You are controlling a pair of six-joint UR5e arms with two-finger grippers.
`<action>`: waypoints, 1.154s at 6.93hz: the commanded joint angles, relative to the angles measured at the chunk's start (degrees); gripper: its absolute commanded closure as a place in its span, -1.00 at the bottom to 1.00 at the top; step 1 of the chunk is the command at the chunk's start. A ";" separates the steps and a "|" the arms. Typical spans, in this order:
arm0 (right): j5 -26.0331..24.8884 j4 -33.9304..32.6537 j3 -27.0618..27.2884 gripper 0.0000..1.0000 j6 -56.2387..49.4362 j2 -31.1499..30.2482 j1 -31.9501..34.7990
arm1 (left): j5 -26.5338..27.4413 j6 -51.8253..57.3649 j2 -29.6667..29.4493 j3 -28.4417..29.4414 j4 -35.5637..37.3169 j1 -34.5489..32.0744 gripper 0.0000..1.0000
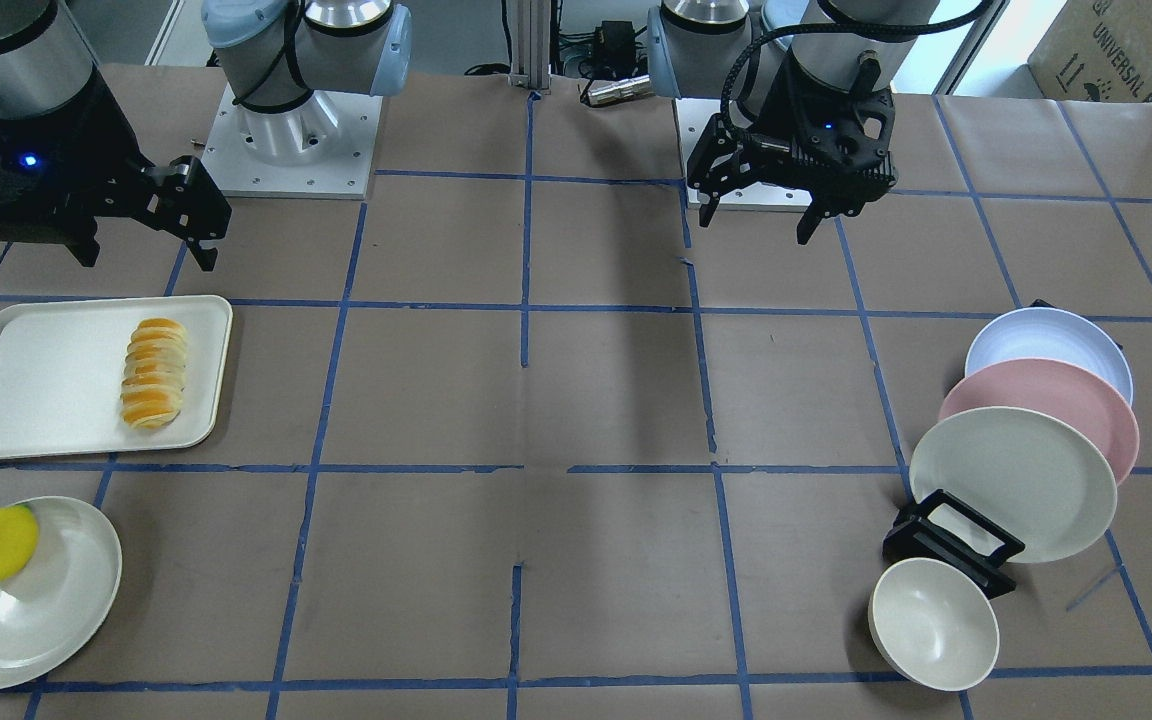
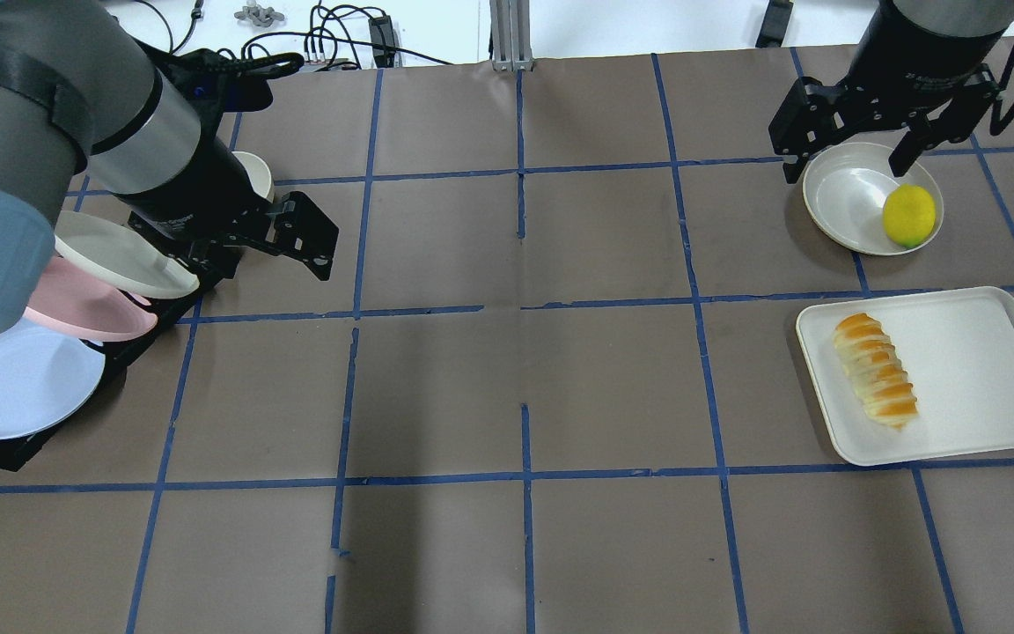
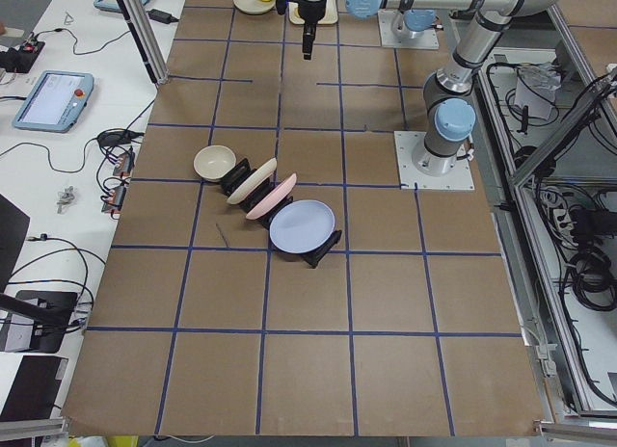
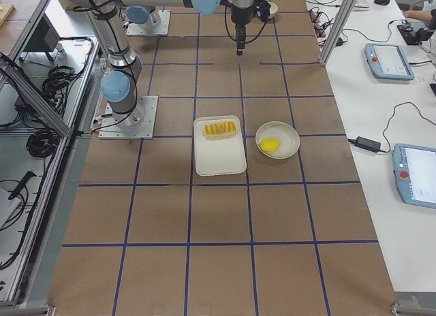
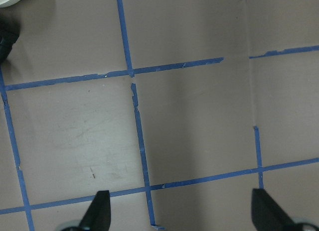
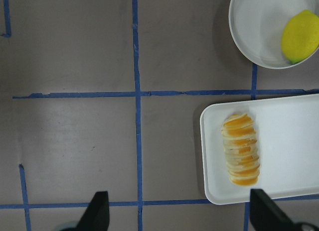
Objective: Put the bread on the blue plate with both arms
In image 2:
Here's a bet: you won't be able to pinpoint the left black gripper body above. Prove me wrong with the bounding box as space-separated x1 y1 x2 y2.
124 145 314 265

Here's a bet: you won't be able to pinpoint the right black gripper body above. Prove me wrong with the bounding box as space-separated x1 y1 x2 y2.
834 9 1005 142

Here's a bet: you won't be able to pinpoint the light blue plate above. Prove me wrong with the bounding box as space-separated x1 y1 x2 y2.
0 320 106 440

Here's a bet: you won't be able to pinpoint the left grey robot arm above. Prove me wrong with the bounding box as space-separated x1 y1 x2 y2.
0 1 339 333

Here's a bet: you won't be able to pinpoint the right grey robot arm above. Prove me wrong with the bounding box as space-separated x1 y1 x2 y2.
768 1 1014 184

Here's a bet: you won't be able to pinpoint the cream plate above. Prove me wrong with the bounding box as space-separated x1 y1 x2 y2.
54 211 200 299

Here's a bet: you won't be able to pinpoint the pink plate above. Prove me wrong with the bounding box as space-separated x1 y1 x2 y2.
23 256 158 343

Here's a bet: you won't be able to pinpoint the sliced bread loaf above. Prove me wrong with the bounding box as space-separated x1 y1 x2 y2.
832 313 919 430

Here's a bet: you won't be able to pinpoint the black plate rack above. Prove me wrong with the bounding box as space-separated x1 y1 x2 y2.
0 257 221 472

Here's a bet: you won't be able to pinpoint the small white bowl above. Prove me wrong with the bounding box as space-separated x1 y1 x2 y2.
232 150 276 203

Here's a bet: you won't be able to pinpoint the beige bowl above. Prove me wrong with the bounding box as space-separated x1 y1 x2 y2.
801 142 944 256

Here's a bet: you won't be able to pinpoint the black box at edge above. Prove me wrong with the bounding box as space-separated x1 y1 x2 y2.
755 0 794 48

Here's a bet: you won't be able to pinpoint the yellow lemon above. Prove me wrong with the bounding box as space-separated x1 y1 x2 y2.
882 184 937 249

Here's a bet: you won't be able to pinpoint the black power adapter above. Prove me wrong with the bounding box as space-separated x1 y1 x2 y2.
369 15 399 68

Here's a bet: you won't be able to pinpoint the white rectangular tray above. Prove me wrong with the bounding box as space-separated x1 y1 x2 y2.
796 286 1014 466

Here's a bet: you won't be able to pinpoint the black cables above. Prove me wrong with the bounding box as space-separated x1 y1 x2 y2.
129 0 455 71

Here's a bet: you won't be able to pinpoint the aluminium frame post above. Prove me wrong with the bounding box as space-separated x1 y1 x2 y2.
489 0 534 72

